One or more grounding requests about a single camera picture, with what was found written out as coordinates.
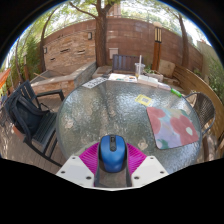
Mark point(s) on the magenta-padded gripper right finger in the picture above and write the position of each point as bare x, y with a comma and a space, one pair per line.
137, 160

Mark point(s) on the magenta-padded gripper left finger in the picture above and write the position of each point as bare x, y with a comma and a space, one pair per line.
87, 160

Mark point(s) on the blue computer mouse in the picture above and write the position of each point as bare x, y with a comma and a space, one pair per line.
112, 153

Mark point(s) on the floral print mouse pad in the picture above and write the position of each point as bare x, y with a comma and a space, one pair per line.
173, 128

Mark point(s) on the black slatted chair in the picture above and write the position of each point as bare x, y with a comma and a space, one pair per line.
46, 130

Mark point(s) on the yellow card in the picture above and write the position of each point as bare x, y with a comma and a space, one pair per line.
143, 100

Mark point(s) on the black backpack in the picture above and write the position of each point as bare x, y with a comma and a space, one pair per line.
25, 116

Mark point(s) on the white printed sheet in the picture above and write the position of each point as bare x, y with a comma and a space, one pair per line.
94, 83

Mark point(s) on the green marker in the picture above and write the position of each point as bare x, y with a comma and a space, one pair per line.
176, 92

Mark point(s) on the small thin book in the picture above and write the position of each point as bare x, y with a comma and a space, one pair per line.
164, 86

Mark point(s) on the stone brick planter bed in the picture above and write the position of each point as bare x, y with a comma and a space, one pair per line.
80, 76

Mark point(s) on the open colourful magazine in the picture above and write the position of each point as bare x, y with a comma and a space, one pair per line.
121, 77

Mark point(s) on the concrete planter with plants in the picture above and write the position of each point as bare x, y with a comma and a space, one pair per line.
156, 75

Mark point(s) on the clear plastic cup with straw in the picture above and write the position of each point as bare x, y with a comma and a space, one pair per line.
139, 70

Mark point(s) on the beige stone slab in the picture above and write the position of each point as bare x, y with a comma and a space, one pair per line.
166, 68

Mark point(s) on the wooden slat fence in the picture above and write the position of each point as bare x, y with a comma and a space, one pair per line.
196, 83

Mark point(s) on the dark wooden slat chair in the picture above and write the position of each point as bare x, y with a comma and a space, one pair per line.
123, 63

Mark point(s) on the thick tree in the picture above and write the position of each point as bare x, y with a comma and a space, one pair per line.
101, 40

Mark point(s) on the thin tree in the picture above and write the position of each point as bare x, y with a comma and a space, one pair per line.
184, 40

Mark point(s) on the grey wall utility box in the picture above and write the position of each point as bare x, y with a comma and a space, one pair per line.
113, 53

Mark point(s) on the wooden lamp post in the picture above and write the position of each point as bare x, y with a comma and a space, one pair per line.
156, 50

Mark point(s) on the black wall lamp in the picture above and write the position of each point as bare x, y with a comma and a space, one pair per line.
45, 50
90, 35

